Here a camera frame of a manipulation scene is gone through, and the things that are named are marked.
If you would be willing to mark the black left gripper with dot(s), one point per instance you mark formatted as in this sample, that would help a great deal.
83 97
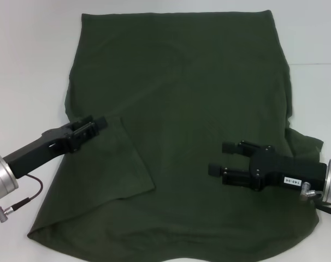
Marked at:
40 150

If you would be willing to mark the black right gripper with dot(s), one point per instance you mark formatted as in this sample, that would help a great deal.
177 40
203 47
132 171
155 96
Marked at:
288 170

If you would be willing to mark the dark green shirt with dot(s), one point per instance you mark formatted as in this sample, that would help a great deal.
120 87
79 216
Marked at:
182 95

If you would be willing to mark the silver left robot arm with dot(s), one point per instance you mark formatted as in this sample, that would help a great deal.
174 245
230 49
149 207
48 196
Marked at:
3 177

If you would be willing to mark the right gripper silver plug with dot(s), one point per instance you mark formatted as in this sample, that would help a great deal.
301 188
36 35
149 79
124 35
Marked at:
306 187

